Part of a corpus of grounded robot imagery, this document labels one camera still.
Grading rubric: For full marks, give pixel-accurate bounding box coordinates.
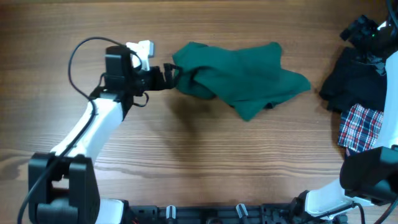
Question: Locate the green cloth garment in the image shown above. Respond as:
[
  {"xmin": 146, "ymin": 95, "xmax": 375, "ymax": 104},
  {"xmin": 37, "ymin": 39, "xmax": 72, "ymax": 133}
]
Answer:
[{"xmin": 172, "ymin": 42, "xmax": 311, "ymax": 121}]

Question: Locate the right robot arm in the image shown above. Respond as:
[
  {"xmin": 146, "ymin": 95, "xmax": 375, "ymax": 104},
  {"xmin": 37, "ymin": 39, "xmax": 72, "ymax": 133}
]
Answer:
[{"xmin": 290, "ymin": 11, "xmax": 397, "ymax": 223}]

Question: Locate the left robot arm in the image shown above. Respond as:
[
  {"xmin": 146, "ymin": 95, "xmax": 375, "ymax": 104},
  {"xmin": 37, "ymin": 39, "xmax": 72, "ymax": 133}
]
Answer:
[{"xmin": 17, "ymin": 40, "xmax": 179, "ymax": 223}]

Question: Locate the black cloth garment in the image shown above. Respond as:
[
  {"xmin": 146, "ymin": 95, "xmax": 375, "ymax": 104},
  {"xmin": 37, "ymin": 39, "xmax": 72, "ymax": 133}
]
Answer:
[{"xmin": 319, "ymin": 47, "xmax": 387, "ymax": 112}]

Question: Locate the red plaid cloth garment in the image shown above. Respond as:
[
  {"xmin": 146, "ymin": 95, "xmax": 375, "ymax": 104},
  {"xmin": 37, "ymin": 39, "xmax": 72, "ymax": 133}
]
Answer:
[{"xmin": 338, "ymin": 104, "xmax": 383, "ymax": 157}]

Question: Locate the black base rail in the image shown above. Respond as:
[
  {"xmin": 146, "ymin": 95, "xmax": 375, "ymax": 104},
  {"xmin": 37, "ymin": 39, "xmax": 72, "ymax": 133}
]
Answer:
[{"xmin": 127, "ymin": 203, "xmax": 304, "ymax": 224}]

